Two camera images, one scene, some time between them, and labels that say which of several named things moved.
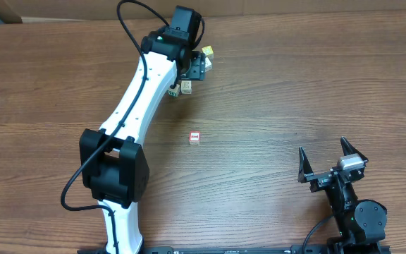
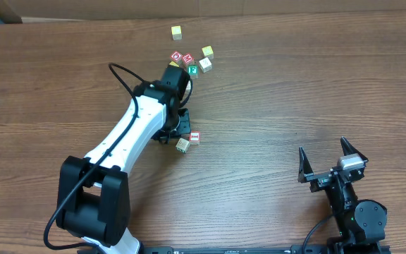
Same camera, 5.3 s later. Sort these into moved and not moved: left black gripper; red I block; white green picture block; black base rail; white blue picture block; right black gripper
Moved: white green picture block; left black gripper
Not moved: white blue picture block; right black gripper; red I block; black base rail
